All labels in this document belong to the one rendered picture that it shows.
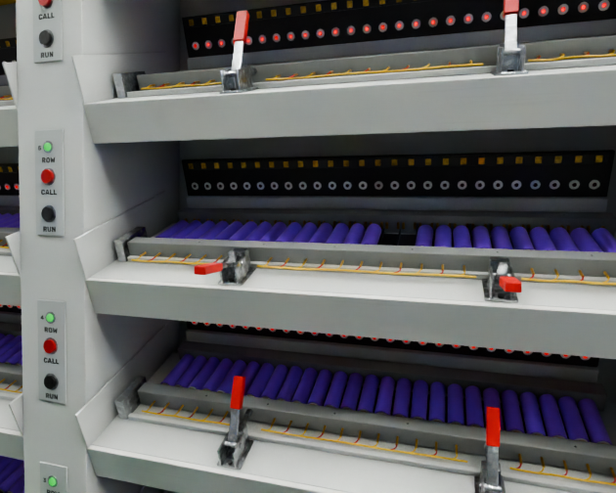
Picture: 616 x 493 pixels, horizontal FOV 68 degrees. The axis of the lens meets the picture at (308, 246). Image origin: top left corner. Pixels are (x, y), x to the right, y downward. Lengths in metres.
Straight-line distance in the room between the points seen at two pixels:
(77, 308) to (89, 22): 0.33
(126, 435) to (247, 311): 0.23
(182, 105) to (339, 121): 0.17
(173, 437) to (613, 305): 0.48
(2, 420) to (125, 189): 0.34
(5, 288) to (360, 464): 0.48
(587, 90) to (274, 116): 0.28
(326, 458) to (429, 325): 0.19
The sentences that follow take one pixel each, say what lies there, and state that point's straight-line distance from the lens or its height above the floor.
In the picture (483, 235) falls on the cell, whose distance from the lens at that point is 0.54.
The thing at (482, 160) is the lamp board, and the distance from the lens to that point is 0.59.
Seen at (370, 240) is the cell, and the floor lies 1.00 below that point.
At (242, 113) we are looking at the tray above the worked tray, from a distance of 0.49.
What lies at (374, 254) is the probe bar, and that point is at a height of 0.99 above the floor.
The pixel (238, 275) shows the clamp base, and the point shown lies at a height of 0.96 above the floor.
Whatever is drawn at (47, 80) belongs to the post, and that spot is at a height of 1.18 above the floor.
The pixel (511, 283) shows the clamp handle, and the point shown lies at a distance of 0.38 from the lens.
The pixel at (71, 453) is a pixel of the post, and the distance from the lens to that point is 0.66.
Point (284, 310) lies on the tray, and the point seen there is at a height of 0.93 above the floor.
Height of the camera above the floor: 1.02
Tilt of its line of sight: 3 degrees down
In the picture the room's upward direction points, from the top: 1 degrees clockwise
